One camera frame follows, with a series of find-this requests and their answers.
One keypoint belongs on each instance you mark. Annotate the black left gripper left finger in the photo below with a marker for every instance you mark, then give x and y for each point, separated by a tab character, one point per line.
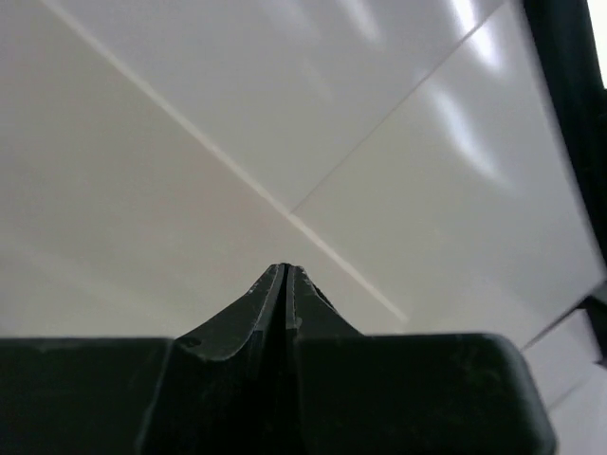
139	395

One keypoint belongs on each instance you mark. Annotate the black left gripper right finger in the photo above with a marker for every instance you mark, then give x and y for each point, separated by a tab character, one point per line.
453	393

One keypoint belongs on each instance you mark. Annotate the dark enclosure frame post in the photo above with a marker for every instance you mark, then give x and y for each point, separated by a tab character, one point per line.
563	35

